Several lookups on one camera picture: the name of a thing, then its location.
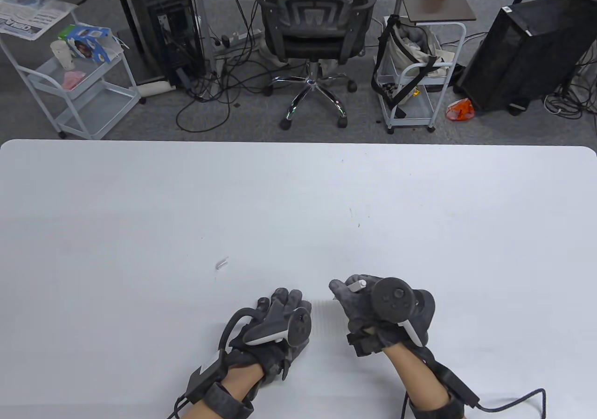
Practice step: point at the person's left forearm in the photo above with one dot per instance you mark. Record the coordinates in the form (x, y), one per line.
(240, 381)

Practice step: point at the white correction pen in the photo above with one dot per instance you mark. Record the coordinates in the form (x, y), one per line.
(357, 285)

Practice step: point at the person's right forearm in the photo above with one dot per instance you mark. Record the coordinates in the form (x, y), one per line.
(410, 377)

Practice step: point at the black wrist sensor box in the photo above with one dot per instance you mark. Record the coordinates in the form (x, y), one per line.
(459, 386)
(205, 377)

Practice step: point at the person's left hand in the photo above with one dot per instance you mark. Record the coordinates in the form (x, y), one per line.
(282, 358)

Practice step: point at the pink packet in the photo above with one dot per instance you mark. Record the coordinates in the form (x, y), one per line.
(73, 80)

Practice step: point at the white desk leg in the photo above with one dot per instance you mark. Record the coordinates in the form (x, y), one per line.
(203, 17)

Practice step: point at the black and white controller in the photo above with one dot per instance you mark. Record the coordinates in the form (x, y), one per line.
(298, 325)
(394, 300)

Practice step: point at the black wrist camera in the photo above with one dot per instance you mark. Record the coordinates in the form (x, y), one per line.
(361, 346)

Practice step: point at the white cart with brown top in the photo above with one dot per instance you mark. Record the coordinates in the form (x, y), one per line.
(438, 1)

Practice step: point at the orange plastic bag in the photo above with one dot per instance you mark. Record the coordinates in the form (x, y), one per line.
(461, 110)

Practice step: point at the folded newspaper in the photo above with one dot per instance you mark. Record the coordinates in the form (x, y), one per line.
(32, 15)

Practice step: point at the clear pen cap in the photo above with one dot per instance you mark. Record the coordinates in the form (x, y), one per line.
(222, 263)

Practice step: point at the white power strip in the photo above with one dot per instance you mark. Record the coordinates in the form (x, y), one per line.
(238, 37)

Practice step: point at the blue cardboard box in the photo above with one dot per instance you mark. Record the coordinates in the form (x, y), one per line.
(91, 45)

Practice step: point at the white desk foot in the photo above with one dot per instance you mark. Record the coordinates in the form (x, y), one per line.
(154, 87)

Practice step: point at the person's right hand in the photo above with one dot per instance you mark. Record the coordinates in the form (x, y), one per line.
(357, 309)

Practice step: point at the white metal shelf cart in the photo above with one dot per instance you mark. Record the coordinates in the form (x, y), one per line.
(100, 106)

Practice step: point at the lined white paper with text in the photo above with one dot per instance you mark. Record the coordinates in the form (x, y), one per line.
(326, 321)

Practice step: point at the black mesh office chair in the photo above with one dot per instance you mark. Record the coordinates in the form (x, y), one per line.
(317, 41)

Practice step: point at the white paper cup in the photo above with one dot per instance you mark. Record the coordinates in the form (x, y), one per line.
(62, 55)

